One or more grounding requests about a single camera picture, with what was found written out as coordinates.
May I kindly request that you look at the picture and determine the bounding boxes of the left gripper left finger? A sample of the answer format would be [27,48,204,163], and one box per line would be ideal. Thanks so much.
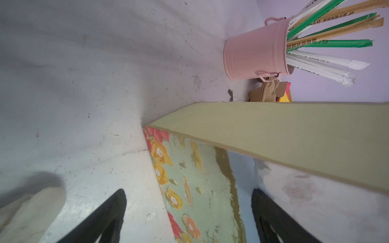
[59,189,127,243]

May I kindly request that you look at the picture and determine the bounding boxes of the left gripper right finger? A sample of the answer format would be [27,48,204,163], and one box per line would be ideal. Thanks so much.
[251,188,319,243]

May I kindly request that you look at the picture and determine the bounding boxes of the painted paper gift bag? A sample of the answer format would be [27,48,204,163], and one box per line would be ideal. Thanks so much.
[143,102,389,243]

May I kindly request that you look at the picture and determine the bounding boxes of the yellow napkin stack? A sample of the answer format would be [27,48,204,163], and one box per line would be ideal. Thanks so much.
[276,82,292,102]

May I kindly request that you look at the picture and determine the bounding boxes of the stacked brown cup carriers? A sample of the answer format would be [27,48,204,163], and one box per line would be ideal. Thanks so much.
[248,79,281,102]

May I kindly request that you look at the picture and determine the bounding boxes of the pink straw bucket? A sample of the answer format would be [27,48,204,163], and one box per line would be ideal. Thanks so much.
[223,17,295,82]

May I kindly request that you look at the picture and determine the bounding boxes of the brown wrapped straws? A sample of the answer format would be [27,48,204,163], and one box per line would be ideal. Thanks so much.
[285,0,389,51]

